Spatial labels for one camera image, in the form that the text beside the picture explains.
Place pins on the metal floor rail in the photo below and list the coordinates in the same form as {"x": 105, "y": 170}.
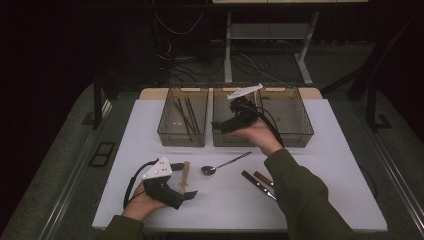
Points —
{"x": 400, "y": 180}
{"x": 76, "y": 166}

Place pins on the white metal desk frame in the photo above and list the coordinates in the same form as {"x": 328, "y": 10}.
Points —
{"x": 227, "y": 50}

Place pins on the black chopstick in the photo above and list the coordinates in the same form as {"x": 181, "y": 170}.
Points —
{"x": 186, "y": 116}
{"x": 181, "y": 116}

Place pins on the person's left hand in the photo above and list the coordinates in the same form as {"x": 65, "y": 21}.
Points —
{"x": 140, "y": 206}

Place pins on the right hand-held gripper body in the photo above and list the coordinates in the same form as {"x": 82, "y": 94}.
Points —
{"x": 243, "y": 113}

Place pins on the black metal stand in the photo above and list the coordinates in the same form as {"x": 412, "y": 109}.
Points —
{"x": 371, "y": 106}

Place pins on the brown wooden chopstick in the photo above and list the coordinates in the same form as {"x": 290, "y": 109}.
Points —
{"x": 191, "y": 115}
{"x": 195, "y": 116}

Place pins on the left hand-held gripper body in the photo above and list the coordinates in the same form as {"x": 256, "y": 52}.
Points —
{"x": 160, "y": 186}

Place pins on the gray transparent plastic bin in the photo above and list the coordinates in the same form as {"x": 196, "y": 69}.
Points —
{"x": 293, "y": 113}
{"x": 181, "y": 140}
{"x": 220, "y": 110}

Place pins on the black rectangular floor frame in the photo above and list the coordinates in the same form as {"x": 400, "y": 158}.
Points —
{"x": 91, "y": 155}

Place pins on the dark utensils on table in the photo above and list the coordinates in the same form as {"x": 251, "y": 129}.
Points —
{"x": 253, "y": 181}

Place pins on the person's right hand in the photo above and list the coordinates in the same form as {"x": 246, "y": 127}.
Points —
{"x": 263, "y": 136}

